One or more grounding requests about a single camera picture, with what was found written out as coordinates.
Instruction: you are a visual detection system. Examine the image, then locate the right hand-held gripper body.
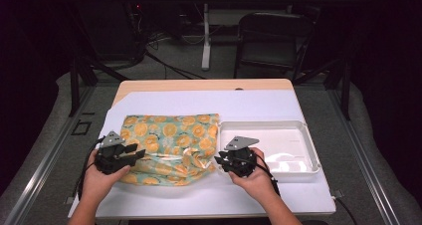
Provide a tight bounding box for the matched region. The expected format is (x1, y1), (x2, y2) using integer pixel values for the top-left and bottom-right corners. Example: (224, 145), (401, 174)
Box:
(220, 135), (261, 178)

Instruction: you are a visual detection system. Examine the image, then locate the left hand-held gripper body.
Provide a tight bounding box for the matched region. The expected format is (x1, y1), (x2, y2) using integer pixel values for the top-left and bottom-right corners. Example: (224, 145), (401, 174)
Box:
(94, 130), (136, 176)

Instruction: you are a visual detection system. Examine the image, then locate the floral yellow fabric bag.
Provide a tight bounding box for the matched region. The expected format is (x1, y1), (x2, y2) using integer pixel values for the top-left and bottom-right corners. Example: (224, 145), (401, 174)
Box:
(118, 112), (221, 187)

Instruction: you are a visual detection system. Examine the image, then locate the white plastic tray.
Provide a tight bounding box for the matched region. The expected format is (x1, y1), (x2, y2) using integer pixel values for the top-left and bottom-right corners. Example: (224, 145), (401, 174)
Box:
(217, 119), (322, 179)

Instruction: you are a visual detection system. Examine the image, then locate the person's left hand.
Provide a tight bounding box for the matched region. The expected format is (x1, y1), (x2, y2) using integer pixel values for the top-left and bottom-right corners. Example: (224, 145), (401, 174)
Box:
(81, 148), (132, 202)

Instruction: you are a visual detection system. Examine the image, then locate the person's right hand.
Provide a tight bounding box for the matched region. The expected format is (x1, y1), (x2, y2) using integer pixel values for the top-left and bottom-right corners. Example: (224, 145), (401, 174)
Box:
(228, 147), (278, 203)

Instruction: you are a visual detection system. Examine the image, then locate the white table mat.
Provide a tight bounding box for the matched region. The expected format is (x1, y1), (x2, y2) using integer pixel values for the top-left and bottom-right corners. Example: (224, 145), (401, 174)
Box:
(68, 89), (336, 219)

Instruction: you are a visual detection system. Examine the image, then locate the black metal stand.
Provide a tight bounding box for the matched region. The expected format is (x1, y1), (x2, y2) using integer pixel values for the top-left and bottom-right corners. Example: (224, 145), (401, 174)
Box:
(293, 57), (353, 121)
(68, 57), (131, 117)

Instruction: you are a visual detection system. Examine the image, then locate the white desk leg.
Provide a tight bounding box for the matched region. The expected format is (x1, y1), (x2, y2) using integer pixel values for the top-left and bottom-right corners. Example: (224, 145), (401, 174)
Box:
(201, 3), (213, 72)

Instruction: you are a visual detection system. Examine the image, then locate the black folding chair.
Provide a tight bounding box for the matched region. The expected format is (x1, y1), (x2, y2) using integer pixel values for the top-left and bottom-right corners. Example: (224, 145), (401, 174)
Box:
(233, 12), (317, 84)

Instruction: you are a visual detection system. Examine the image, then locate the right hand-held gripper black cable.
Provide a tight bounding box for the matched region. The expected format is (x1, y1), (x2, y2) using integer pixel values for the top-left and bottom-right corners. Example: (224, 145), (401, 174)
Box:
(253, 153), (282, 198)

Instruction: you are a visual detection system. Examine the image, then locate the aluminium floor rail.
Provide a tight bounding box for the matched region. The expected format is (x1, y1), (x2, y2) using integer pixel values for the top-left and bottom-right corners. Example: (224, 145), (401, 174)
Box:
(3, 85), (98, 225)
(326, 89), (403, 225)

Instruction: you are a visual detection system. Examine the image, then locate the black floor cable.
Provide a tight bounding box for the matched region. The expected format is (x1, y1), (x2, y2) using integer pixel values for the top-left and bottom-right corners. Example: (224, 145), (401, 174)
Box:
(143, 50), (207, 81)

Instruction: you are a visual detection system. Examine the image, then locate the black cable at table corner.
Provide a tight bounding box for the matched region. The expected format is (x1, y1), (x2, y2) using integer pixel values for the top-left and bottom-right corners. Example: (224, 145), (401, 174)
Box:
(332, 195), (358, 225)

